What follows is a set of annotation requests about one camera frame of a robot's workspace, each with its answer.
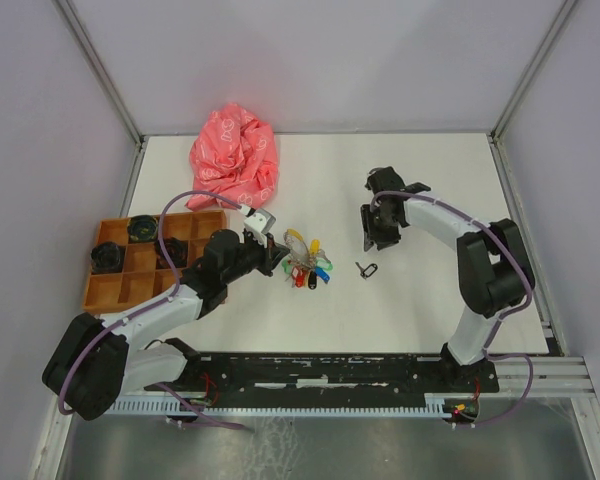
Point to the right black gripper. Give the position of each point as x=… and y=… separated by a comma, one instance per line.
x=382, y=240

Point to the right aluminium frame post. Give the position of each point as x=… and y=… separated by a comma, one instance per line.
x=534, y=67

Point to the key with black fob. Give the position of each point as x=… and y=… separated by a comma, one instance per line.
x=368, y=271

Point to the keyring bunch with colourful tags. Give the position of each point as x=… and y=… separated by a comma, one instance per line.
x=306, y=263

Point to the black rosette middle tray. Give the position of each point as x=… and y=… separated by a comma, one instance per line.
x=177, y=250

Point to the black rosette tray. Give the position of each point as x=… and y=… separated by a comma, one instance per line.
x=142, y=229
x=107, y=258
x=177, y=250

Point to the white slotted cable duct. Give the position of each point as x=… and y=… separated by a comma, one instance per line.
x=323, y=404

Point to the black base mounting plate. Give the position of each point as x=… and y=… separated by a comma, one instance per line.
x=220, y=374

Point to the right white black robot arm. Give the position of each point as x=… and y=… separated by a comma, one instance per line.
x=495, y=276

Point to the left aluminium frame post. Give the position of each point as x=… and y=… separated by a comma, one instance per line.
x=77, y=29

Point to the black rosette left tray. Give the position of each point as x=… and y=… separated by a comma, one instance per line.
x=107, y=258

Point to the wooden compartment tray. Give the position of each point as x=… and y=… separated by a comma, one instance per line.
x=139, y=279

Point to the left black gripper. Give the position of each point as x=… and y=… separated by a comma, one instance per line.
x=272, y=254

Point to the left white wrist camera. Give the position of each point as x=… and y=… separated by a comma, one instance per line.
x=257, y=220

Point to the crumpled pink cloth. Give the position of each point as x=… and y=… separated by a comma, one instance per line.
x=234, y=159

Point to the black rosette top tray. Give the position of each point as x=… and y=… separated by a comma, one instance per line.
x=142, y=229

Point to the aluminium frame post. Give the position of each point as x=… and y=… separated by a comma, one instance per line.
x=534, y=67
x=77, y=29

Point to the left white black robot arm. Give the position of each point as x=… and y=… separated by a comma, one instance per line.
x=99, y=359

